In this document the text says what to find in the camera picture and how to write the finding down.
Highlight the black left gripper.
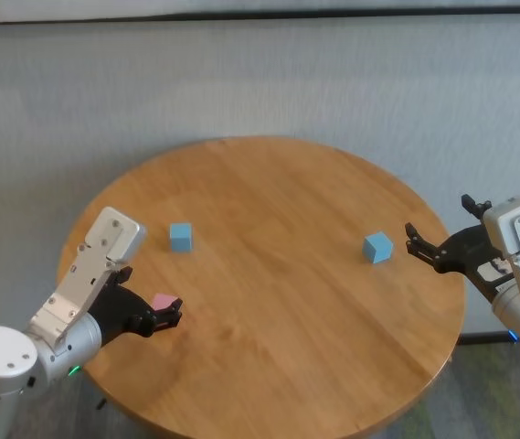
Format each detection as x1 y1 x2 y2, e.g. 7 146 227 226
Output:
88 266 184 348

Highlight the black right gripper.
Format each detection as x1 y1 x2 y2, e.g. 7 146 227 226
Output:
404 194 516 304

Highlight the pink cube block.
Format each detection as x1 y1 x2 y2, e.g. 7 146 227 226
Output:
152 292 179 312

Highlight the blue cube block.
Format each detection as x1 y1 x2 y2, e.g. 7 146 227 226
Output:
362 230 395 265
169 222 194 253

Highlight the black baseboard strip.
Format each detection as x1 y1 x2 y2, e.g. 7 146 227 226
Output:
0 6 520 29

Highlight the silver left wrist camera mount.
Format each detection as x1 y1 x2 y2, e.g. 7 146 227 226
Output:
28 206 147 358

